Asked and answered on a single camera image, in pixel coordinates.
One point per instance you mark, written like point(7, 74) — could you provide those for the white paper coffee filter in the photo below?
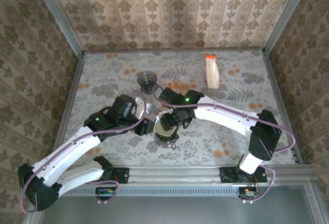
point(167, 132)

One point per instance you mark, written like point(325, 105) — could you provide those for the grey glass pitcher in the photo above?
point(165, 144)

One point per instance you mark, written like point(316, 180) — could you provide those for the pink glass pitcher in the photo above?
point(176, 84)

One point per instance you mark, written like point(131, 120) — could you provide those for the coffee filter bag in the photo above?
point(212, 72)

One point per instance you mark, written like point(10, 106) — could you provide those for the dark grey coffee dripper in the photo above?
point(146, 78)

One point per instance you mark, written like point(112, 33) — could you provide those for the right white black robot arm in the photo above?
point(226, 116)

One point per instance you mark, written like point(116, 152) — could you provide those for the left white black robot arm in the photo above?
point(64, 154)

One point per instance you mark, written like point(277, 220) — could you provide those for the floral tablecloth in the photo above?
point(218, 136)

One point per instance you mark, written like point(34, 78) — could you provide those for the slotted metal grille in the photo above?
point(167, 191)

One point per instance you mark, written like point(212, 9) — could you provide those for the small circuit board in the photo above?
point(248, 193)
point(105, 194)

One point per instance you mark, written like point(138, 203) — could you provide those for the grey metal shelf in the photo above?
point(167, 211)

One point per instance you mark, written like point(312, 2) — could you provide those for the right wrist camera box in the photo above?
point(165, 113)

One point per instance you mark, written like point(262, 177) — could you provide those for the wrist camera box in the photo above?
point(165, 113)
point(140, 107)

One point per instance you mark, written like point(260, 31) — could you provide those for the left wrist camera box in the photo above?
point(140, 107)

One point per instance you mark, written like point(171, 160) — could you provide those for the long aluminium mounting rail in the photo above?
point(174, 175)

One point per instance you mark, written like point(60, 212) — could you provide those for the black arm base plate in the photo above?
point(122, 175)
point(226, 175)

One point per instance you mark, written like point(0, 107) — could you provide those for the aluminium table side rail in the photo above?
point(277, 93)
point(67, 105)

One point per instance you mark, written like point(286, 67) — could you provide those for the aluminium frame post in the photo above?
point(61, 21)
point(285, 16)

